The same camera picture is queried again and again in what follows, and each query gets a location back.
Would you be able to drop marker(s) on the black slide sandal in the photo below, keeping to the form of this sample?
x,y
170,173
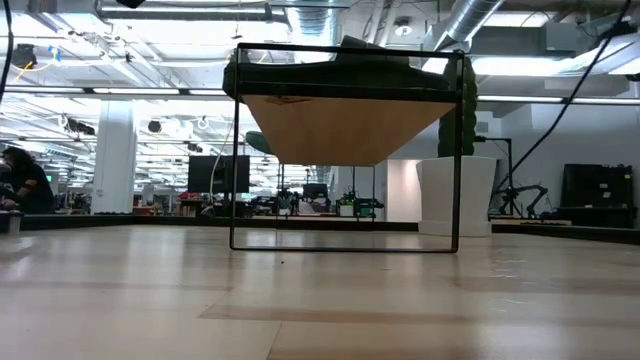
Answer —
x,y
350,70

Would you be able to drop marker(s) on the black aluminium table frame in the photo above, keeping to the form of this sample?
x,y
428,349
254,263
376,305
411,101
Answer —
x,y
325,225

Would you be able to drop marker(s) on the black background robot arm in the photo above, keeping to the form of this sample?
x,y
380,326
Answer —
x,y
525,192

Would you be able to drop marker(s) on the white plant pot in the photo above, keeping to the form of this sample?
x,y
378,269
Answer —
x,y
477,195

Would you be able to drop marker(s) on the green black equipment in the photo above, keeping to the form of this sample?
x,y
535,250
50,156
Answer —
x,y
367,206

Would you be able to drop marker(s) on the black background monitor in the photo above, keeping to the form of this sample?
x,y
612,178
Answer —
x,y
205,175

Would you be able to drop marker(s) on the black frame wooden shelf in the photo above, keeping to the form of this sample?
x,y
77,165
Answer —
x,y
345,130

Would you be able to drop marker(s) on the black round ceiling fixture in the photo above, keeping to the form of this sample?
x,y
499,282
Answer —
x,y
23,55
154,126

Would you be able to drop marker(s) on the person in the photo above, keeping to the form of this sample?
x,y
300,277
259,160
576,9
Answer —
x,y
30,185

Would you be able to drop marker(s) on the green cactus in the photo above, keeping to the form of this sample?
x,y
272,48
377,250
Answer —
x,y
470,125

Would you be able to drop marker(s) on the black metal stand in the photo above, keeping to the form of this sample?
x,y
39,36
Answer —
x,y
509,165

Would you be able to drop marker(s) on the white round column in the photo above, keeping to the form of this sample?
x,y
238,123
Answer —
x,y
115,160

